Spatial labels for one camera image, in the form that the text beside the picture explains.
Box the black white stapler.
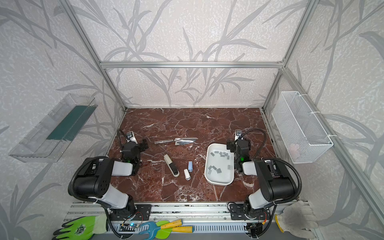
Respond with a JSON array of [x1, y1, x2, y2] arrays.
[[164, 155, 180, 177]]

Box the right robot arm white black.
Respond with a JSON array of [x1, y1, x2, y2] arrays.
[[227, 128, 303, 221]]

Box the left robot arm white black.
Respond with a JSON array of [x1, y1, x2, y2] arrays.
[[68, 130, 151, 221]]

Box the small white stapler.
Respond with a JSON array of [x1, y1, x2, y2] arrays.
[[184, 169, 191, 181]]

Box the white plastic tray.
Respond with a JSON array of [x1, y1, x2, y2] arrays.
[[205, 143, 235, 186]]

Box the pink object in basket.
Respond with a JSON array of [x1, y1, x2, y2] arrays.
[[288, 144, 301, 160]]

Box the green black work glove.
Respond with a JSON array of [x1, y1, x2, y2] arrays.
[[53, 215, 108, 240]]

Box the white knit work glove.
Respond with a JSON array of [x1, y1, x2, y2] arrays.
[[275, 201, 319, 240]]

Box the white wire mesh basket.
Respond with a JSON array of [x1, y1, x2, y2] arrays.
[[272, 91, 334, 164]]

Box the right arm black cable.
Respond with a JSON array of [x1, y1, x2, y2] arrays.
[[239, 128, 303, 205]]

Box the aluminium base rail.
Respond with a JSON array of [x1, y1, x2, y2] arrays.
[[62, 201, 313, 235]]

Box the clear acrylic wall shelf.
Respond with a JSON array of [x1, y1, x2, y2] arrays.
[[9, 94, 98, 163]]

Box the green trowel yellow handle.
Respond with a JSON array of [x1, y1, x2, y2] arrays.
[[155, 220, 195, 240]]

